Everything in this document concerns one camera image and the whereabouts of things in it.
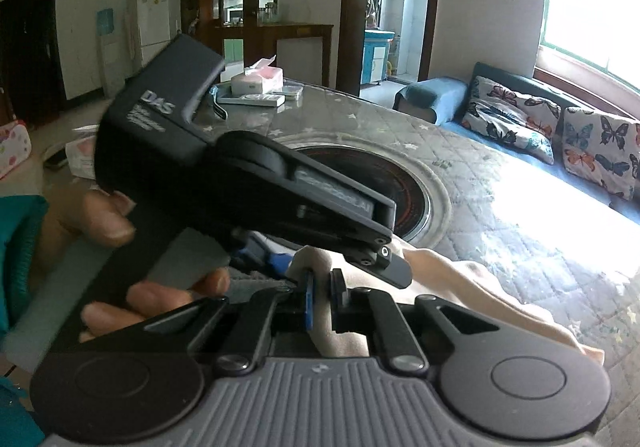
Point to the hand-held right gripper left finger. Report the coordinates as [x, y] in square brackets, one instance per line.
[310, 298]

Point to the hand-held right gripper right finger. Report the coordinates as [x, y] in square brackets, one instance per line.
[337, 289]

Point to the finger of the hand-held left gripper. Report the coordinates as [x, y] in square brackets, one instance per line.
[275, 261]

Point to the beige cloth garment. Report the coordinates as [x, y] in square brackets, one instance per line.
[450, 287]

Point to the person's left hand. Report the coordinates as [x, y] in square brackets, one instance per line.
[105, 219]

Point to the flat white box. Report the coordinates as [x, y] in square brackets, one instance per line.
[250, 99]

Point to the pink tissue pack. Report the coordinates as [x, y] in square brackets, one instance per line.
[255, 77]

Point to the small flat tray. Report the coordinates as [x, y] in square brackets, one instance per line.
[289, 92]

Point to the white tissue pack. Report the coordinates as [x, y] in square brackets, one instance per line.
[82, 152]

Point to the round black induction cooker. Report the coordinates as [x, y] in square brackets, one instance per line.
[417, 199]

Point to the white water dispenser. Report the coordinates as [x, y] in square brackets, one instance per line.
[111, 52]

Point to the white refrigerator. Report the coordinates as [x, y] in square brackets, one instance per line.
[154, 27]

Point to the pink floral bag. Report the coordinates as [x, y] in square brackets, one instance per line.
[12, 149]

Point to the dark door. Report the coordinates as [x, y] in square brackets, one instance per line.
[27, 57]

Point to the light blue cabinet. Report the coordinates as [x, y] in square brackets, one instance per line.
[377, 57]

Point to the blue sofa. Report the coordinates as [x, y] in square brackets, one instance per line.
[435, 92]

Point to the butterfly print pillow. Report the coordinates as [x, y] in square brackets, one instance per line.
[602, 152]
[510, 119]

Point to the person's teal clothing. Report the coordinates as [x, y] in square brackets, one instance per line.
[17, 417]

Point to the green framed window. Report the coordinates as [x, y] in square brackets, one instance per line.
[595, 2]

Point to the dark wooden door frame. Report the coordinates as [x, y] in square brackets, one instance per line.
[352, 27]

